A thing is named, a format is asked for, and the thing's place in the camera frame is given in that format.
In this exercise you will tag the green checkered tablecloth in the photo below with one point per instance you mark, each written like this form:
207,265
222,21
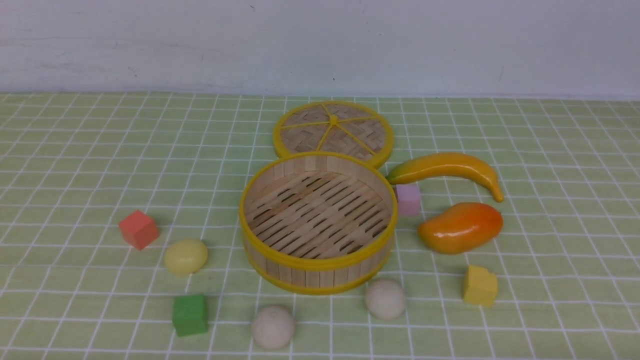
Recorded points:
73,165

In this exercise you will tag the white bun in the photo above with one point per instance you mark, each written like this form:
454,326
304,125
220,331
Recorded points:
385,299
273,327

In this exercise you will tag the pink cube block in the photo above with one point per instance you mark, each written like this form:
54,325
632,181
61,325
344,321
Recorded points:
409,199

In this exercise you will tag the orange toy mango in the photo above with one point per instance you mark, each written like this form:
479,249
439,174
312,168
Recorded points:
461,228

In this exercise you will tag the yellow block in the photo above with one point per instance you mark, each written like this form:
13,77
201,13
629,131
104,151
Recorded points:
480,286

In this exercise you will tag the yellow toy banana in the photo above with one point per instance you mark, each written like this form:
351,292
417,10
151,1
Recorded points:
451,164

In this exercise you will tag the bamboo steamer lid yellow rim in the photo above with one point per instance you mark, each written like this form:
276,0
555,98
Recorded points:
335,126

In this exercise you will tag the yellow bun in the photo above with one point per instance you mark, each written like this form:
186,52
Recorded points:
185,256

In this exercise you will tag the bamboo steamer tray yellow rim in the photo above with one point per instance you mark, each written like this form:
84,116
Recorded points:
318,223

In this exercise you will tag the green cube block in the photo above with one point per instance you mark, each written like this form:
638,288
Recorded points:
190,315

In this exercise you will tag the red cube block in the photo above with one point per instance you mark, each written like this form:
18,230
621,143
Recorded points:
138,229

